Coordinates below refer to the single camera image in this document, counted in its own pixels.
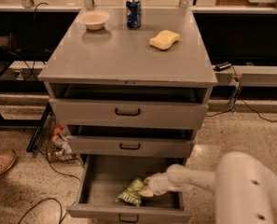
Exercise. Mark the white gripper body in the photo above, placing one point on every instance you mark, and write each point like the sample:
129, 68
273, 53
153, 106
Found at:
159, 183

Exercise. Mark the green jalapeno chip bag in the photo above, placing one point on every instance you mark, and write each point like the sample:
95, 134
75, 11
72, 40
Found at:
130, 195

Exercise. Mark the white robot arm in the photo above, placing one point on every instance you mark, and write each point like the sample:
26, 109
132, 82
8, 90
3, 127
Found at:
245, 189

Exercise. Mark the grey middle drawer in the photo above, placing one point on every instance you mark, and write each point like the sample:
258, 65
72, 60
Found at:
141, 147

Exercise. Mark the grey open bottom drawer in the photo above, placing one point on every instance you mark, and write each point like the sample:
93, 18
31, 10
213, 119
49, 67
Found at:
105, 177

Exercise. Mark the grey drawer cabinet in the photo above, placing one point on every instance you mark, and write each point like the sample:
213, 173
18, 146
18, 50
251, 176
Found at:
118, 64

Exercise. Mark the grey top drawer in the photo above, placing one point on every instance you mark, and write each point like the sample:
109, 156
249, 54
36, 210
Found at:
128, 114

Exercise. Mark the orange item in basket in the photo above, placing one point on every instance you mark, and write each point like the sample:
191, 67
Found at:
57, 133

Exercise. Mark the black power adapter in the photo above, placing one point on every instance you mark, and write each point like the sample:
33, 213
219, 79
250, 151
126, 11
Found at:
222, 66

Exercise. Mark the yellow sponge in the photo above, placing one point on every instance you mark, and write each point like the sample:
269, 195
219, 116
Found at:
164, 40

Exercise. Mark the tan shoe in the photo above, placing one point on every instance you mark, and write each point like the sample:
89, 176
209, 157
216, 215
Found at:
7, 159

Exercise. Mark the beige paper bowl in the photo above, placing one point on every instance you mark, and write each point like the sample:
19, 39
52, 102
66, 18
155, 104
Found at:
94, 20

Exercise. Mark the blue soda can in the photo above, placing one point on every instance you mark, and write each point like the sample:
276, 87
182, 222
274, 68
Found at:
133, 13

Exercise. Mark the black wire basket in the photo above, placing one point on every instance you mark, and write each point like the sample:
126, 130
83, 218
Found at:
42, 142

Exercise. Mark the black table leg frame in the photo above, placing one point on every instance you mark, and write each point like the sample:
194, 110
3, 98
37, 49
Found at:
23, 110

